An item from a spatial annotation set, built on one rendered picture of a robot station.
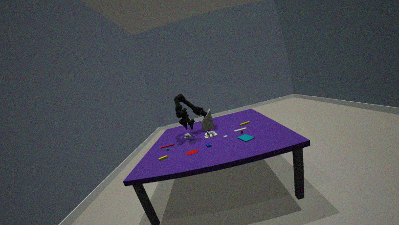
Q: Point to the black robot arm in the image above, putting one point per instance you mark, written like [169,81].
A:
[180,113]

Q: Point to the teal flat rectangular plate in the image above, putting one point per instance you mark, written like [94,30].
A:
[245,137]

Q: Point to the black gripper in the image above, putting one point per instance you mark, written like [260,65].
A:
[190,122]

